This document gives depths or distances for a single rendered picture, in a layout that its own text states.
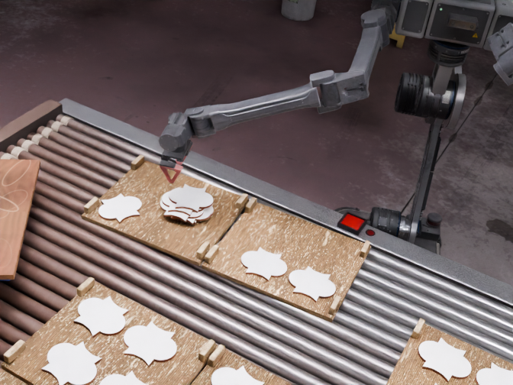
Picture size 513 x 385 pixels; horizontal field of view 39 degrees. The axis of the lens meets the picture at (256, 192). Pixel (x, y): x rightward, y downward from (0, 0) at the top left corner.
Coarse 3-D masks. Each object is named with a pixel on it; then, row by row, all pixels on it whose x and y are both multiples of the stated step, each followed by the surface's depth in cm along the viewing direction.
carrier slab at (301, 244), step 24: (240, 216) 231; (264, 216) 232; (288, 216) 233; (240, 240) 222; (264, 240) 223; (288, 240) 224; (312, 240) 225; (336, 240) 226; (216, 264) 212; (240, 264) 213; (288, 264) 216; (312, 264) 217; (336, 264) 218; (360, 264) 219; (264, 288) 207; (288, 288) 208; (336, 288) 210; (312, 312) 202; (336, 312) 203
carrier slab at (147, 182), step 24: (144, 168) 245; (120, 192) 233; (144, 192) 235; (216, 192) 239; (96, 216) 223; (144, 216) 226; (216, 216) 229; (144, 240) 217; (168, 240) 218; (192, 240) 219; (216, 240) 221
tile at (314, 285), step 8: (296, 272) 212; (304, 272) 212; (312, 272) 213; (296, 280) 209; (304, 280) 210; (312, 280) 210; (320, 280) 210; (328, 280) 211; (296, 288) 207; (304, 288) 207; (312, 288) 208; (320, 288) 208; (328, 288) 208; (312, 296) 205; (320, 296) 206; (328, 296) 206
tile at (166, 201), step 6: (168, 192) 229; (162, 198) 226; (168, 198) 227; (168, 204) 224; (174, 204) 225; (168, 210) 222; (174, 210) 223; (180, 210) 223; (186, 210) 223; (198, 210) 224
